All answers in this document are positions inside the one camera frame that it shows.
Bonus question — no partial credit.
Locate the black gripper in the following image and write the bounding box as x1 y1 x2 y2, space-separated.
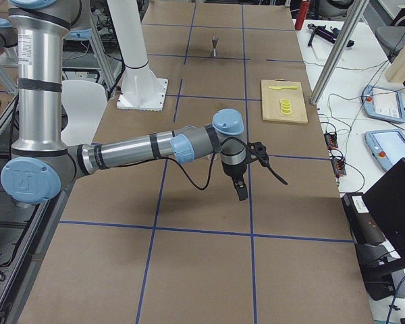
222 160 248 201

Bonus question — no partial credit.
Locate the steel double jigger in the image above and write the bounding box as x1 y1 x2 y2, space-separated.
211 36 219 57

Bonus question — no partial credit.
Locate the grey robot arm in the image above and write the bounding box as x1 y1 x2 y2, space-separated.
0 18 18 51
1 1 249 204

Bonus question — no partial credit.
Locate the bamboo cutting board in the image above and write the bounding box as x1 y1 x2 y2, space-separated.
261 80 308 124

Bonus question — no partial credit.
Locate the yellow plastic knife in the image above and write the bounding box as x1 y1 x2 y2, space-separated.
268 86 299 90

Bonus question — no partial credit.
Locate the black box with label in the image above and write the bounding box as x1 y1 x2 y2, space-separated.
342 192 385 246

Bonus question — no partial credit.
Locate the black computer monitor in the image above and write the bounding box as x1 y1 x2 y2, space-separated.
362 158 405 255

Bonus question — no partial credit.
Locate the blue teach pendant near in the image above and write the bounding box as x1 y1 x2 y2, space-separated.
364 130 405 171

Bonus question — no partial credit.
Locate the blue teach pendant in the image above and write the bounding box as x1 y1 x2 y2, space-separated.
364 130 405 171
361 85 405 124

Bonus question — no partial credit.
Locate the blue teach pendant far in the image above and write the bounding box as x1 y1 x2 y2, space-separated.
361 85 405 124

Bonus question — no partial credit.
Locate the white plastic chair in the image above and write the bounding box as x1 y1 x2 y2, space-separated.
61 80 107 146

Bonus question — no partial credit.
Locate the red bottle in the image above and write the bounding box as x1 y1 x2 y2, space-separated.
294 0 311 31

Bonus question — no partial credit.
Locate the grey office chair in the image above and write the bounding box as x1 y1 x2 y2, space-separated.
375 4 405 62

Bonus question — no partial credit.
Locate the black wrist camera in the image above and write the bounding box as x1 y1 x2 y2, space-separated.
249 142 269 163

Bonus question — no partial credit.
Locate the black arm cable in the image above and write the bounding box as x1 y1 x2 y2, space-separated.
165 136 288 192

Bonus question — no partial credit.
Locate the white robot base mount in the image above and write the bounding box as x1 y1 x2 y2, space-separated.
107 0 168 111

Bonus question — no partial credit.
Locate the aluminium frame post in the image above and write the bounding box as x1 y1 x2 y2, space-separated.
310 0 370 105

